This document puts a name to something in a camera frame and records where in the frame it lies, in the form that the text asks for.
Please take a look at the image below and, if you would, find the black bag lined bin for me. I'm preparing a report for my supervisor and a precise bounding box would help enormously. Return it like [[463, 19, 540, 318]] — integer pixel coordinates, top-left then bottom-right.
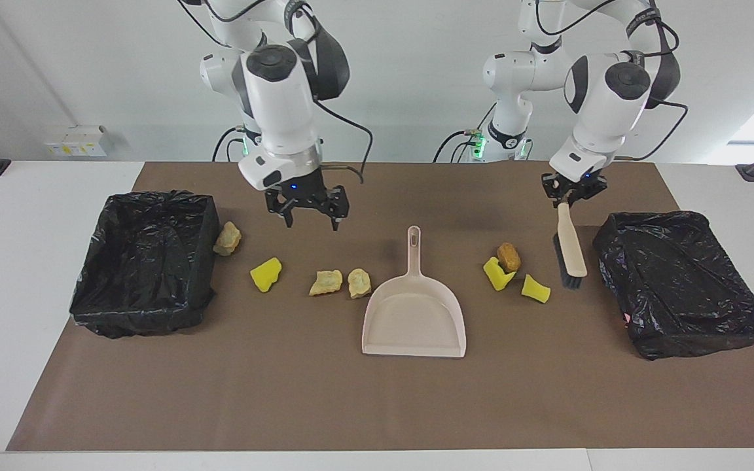
[[69, 190, 221, 339], [592, 210, 754, 361]]

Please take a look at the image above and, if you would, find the large yellow sponge chunk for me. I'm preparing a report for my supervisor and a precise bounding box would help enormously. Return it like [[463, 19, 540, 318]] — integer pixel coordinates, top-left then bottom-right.
[[250, 257, 283, 293]]

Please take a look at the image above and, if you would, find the beige handled black bristle brush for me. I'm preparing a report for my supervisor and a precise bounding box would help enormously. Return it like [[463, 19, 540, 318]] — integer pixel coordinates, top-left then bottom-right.
[[552, 201, 588, 290]]

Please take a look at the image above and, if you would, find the beige plastic dustpan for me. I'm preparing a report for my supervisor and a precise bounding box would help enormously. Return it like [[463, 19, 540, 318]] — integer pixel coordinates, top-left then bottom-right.
[[361, 226, 467, 358]]

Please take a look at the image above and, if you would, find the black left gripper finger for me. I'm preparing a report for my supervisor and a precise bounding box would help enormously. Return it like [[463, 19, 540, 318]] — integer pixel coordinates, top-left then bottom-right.
[[573, 177, 609, 205], [542, 174, 564, 209]]

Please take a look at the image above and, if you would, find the small yellow sponge piece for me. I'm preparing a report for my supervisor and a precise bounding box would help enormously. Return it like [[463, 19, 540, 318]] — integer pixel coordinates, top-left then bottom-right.
[[522, 274, 552, 304]]

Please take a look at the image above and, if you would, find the black left arm base cable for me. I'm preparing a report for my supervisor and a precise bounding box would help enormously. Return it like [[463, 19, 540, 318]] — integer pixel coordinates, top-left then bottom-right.
[[433, 103, 499, 163]]

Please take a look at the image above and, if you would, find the black arm base cable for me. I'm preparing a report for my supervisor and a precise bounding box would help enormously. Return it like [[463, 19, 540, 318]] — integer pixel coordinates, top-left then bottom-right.
[[433, 103, 499, 163], [212, 126, 248, 163]]

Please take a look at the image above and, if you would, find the pale foam chunk orange side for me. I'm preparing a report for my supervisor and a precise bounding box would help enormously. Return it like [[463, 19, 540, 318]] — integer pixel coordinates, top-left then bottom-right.
[[213, 221, 243, 256]]

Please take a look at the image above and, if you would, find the yellow green sponge piece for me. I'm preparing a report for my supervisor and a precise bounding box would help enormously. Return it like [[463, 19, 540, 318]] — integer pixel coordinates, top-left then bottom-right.
[[483, 256, 516, 292]]

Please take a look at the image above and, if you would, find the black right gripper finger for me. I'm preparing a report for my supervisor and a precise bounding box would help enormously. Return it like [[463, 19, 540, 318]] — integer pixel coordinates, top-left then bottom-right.
[[323, 185, 350, 232], [265, 188, 296, 229]]

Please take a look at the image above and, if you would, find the brown paper table mat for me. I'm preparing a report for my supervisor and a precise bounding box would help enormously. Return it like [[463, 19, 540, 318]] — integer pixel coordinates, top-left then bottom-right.
[[6, 162, 754, 452]]

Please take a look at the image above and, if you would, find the white wall socket box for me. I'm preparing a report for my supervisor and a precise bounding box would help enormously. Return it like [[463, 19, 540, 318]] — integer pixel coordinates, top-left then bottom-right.
[[44, 124, 108, 158]]

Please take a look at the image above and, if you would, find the black right arm base cable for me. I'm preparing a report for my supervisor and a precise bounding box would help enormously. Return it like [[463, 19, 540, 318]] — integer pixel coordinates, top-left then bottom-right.
[[212, 126, 248, 163]]

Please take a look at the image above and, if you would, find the brown sponge piece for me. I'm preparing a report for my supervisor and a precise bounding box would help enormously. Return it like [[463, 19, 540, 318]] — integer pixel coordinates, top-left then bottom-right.
[[497, 243, 522, 273]]

